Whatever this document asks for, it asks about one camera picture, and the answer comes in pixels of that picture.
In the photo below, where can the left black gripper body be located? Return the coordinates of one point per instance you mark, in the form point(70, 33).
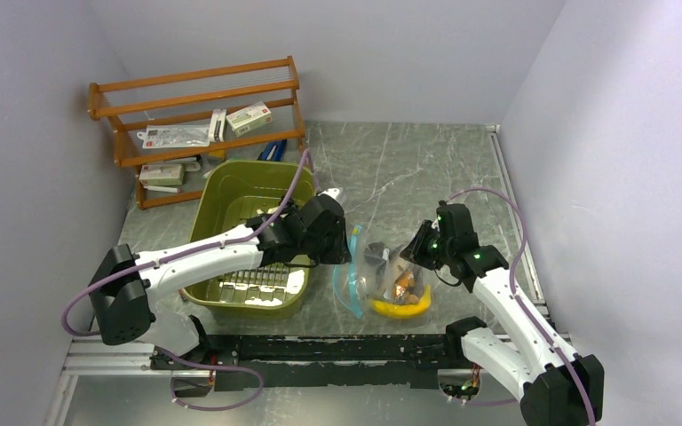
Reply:
point(329, 249)

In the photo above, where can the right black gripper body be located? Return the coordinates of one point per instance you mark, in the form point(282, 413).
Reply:
point(440, 249)

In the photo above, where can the clear zip top bag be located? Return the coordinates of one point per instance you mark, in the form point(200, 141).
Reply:
point(356, 284)

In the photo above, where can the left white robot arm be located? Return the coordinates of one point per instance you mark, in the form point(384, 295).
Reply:
point(127, 288)

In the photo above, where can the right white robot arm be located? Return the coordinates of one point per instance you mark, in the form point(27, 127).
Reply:
point(552, 382)

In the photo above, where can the yellow fake banana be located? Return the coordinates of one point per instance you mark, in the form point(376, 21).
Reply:
point(404, 311)

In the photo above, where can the blue stapler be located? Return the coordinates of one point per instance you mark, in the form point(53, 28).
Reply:
point(274, 151)

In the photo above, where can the white green box on shelf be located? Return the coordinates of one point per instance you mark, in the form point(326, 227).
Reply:
point(249, 118)

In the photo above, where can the small white upright box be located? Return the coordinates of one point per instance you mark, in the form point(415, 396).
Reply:
point(217, 125)

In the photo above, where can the white box lower shelf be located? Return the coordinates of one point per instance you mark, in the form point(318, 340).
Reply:
point(162, 174)

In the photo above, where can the clear blister pack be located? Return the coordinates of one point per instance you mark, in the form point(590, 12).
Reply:
point(173, 136)

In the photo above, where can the orange wooden shelf rack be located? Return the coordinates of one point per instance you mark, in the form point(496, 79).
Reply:
point(168, 119)

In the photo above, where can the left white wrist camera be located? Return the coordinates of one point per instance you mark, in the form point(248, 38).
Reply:
point(337, 194)

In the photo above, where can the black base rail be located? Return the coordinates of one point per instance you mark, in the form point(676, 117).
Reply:
point(418, 360)

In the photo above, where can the aluminium frame rail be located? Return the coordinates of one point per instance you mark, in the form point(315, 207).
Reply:
point(90, 356)

